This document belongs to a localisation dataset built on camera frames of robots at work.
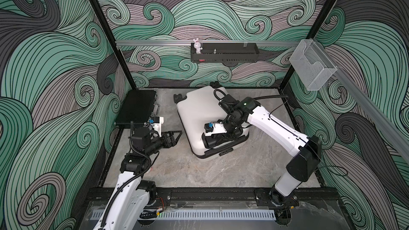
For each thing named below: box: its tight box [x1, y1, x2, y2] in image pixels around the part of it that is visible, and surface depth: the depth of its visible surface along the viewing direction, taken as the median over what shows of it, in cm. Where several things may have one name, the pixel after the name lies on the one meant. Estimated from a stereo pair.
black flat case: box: [114, 89, 157, 125], surface depth 106 cm
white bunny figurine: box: [192, 37, 203, 54], surface depth 90 cm
